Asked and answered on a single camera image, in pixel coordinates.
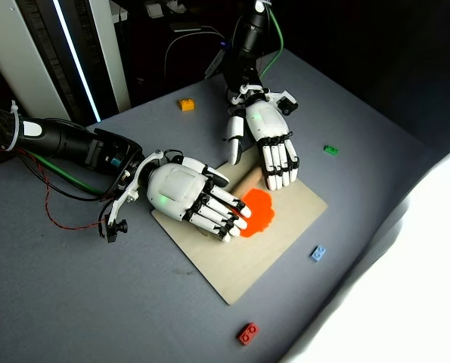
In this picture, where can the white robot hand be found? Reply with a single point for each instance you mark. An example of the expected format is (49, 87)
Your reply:
(266, 121)
(175, 189)

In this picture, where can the wooden rolling pin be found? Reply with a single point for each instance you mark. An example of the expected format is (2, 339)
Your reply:
(247, 183)

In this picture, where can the green toy brick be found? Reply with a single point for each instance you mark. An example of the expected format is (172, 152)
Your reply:
(331, 150)

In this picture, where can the yellow toy brick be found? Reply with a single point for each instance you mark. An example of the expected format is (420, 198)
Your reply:
(187, 104)

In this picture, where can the orange modelling clay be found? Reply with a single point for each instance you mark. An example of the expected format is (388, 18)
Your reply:
(260, 211)

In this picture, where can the light wooden board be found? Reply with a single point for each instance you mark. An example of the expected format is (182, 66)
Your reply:
(247, 264)

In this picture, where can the light blue toy brick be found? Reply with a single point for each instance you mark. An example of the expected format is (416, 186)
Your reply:
(318, 253)

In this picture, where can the grey table cloth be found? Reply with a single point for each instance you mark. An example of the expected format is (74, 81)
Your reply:
(96, 321)

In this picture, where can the red toy brick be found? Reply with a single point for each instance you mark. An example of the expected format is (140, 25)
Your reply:
(248, 334)

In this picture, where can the white pillar with light strip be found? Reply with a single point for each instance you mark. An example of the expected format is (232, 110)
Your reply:
(20, 56)

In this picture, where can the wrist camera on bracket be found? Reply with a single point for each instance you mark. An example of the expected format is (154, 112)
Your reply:
(116, 228)
(287, 106)

